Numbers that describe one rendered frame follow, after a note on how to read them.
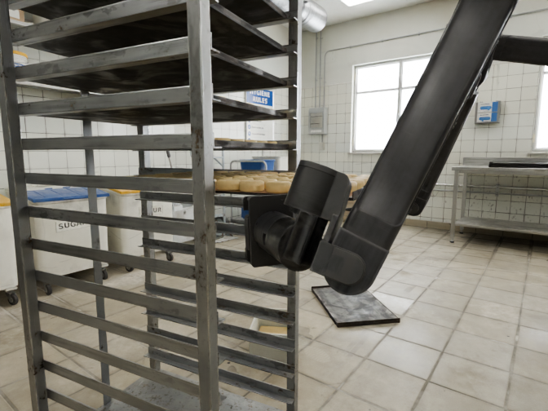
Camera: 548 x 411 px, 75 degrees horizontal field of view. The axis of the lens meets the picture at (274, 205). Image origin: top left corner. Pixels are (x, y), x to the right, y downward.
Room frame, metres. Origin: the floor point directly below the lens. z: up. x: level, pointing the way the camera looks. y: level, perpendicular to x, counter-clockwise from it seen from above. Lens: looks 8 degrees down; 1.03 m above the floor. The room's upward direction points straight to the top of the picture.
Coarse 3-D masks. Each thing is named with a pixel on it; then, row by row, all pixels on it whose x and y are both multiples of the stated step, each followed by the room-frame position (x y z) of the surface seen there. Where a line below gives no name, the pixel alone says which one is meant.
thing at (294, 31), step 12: (300, 0) 1.08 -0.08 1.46; (300, 12) 1.09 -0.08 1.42; (300, 24) 1.09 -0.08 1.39; (300, 36) 1.09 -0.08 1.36; (300, 48) 1.09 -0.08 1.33; (300, 60) 1.09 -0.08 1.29; (300, 72) 1.09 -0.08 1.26; (300, 84) 1.09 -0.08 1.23; (288, 96) 1.08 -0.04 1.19; (300, 96) 1.09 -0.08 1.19; (288, 108) 1.08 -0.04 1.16; (300, 108) 1.09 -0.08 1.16; (288, 120) 1.08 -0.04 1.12; (300, 120) 1.09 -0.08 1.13; (288, 132) 1.08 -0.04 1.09; (300, 132) 1.09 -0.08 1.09; (300, 144) 1.10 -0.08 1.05; (288, 156) 1.08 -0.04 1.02; (288, 168) 1.08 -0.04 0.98; (288, 276) 1.08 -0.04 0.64; (288, 300) 1.08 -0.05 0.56; (288, 336) 1.08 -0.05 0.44; (288, 360) 1.08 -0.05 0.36; (288, 384) 1.08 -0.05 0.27; (288, 408) 1.08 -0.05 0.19
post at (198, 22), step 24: (192, 0) 0.67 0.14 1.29; (192, 24) 0.67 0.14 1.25; (192, 48) 0.67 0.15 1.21; (192, 72) 0.67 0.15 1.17; (192, 96) 0.67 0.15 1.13; (192, 120) 0.67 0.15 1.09; (192, 144) 0.68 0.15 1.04; (192, 168) 0.68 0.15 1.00; (192, 192) 0.68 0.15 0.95; (216, 312) 0.69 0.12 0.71; (216, 336) 0.69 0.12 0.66; (216, 360) 0.69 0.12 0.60; (216, 384) 0.68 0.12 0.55; (216, 408) 0.68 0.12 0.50
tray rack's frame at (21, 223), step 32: (0, 0) 0.94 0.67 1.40; (0, 32) 0.93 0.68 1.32; (0, 64) 0.93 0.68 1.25; (0, 96) 0.94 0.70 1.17; (32, 256) 0.95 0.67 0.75; (32, 288) 0.95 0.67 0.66; (32, 320) 0.94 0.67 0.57; (32, 352) 0.93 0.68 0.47; (32, 384) 0.94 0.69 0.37; (160, 384) 1.26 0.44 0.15
